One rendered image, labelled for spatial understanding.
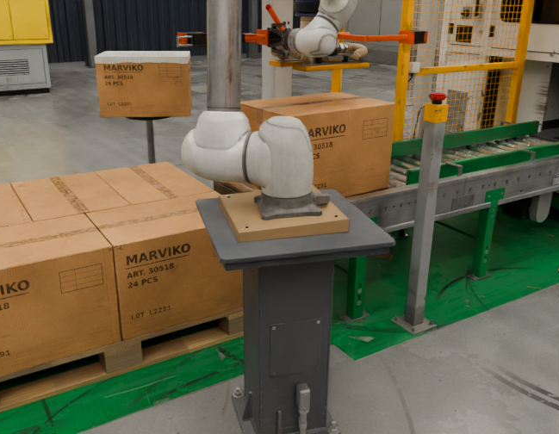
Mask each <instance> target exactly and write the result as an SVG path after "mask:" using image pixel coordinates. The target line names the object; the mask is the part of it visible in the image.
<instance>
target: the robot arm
mask: <svg viewBox="0 0 559 434"><path fill-rule="evenodd" d="M356 7H357V0H320V6H319V8H318V10H319V12H318V14H317V15H316V17H315V18H314V19H313V20H312V21H311V22H310V23H309V24H308V25H307V26H306V27H305V28H295V29H290V28H289V22H282V23H271V28H267V30H269V31H271V32H273V33H275V34H278V35H279V36H281V41H280V42H277V43H274V44H271V45H268V47H271V51H272V52H273V53H279V54H281V55H282V56H283V57H287V56H289V54H288V51H289V50H291V51H293V52H297V53H303V54H304V55H307V56H309V57H317V58H318V57H325V56H328V55H330V54H332V53H333V52H334V51H335V49H336V46H337V39H336V35H337V33H338V32H339V31H340V29H341V28H343V26H344V25H345V24H346V23H347V22H348V20H349V19H350V17H351V15H352V14H353V12H354V10H355V8H356ZM241 23H242V0H207V110H206V111H203V112H202V114H201V115H200V116H199V118H198V122H197V124H196V129H192V130H190V131H189V133H188V134H187V135H186V136H185V138H184V141H183V144H182V151H181V153H182V160H183V163H184V165H185V166H186V167H187V168H188V170H189V171H191V172H192V173H194V174H196V175H197V176H199V177H203V178H205V179H208V180H212V181H216V182H223V183H254V184H256V185H257V186H261V189H262V194H261V195H257V196H255V197H254V202H256V203H257V204H258V207H259V209H260V212H261V219H262V220H274V219H283V218H293V217H303V216H321V215H322V209H321V208H319V207H318V206H317V205H320V204H324V203H328V202H329V201H330V197H329V195H328V194H322V193H314V192H313V178H314V157H313V148H312V143H311V139H310V137H309V134H308V132H307V129H306V127H305V126H304V125H303V124H302V122H301V121H300V120H299V119H297V118H295V117H290V116H274V117H271V118H269V119H268V120H266V121H264V122H263V123H262V124H261V126H260V127H259V131H256V132H252V131H251V128H250V124H249V120H248V118H247V117H246V115H245V114H244V113H243V112H241V111H240V97H241ZM276 27H284V28H285V29H284V30H283V31H282V30H280V29H277V28H276ZM280 46H283V48H284V49H285V50H280V49H276V47H280Z"/></svg>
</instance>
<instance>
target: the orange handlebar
mask: <svg viewBox="0 0 559 434"><path fill-rule="evenodd" d="M243 34H245V33H243ZM338 39H340V40H356V41H389V40H407V34H396V35H370V36H365V35H355V34H350V33H349V32H339V34H338ZM256 40H265V35H264V34H252V33H249V34H245V42H256ZM184 42H185V39H184V38H179V43H184Z"/></svg>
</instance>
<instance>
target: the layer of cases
mask: <svg viewBox="0 0 559 434"><path fill-rule="evenodd" d="M219 195H221V194H219V193H217V192H216V191H214V190H212V189H211V188H209V187H208V186H206V185H205V184H203V183H201V182H199V181H198V180H196V179H194V178H193V177H192V176H190V175H188V174H187V173H185V172H183V171H182V170H180V169H178V168H177V167H176V166H174V165H172V164H170V163H169V162H162V163H155V164H143V165H136V166H130V167H123V168H117V169H111V170H99V171H95V172H94V171H92V172H85V173H79V174H73V175H66V176H60V177H48V178H42V179H35V180H28V181H22V182H15V183H11V184H9V183H4V184H0V376H1V375H7V374H9V373H13V372H16V371H19V370H22V369H27V368H31V367H33V366H37V365H40V364H43V363H48V362H51V361H54V360H58V359H60V358H64V357H69V356H72V355H76V354H78V353H82V352H85V351H88V350H94V349H96V348H100V347H103V346H106V345H109V344H114V343H118V342H121V340H123V341H124V340H127V339H130V338H136V337H138V336H142V335H145V334H148V333H151V332H156V331H160V330H163V329H166V328H169V327H173V326H178V325H181V324H184V323H187V322H190V321H193V320H197V319H202V318H205V317H208V316H211V315H215V314H217V313H223V312H226V311H229V310H233V309H235V308H239V307H242V306H243V270H229V271H225V268H224V266H223V264H222V263H221V262H220V260H219V258H218V256H217V254H216V252H215V249H214V247H213V244H212V242H211V239H210V237H209V236H208V232H207V230H206V227H205V226H204V224H203V221H202V218H201V216H200V214H199V211H198V209H197V207H196V200H198V199H207V198H218V197H219Z"/></svg>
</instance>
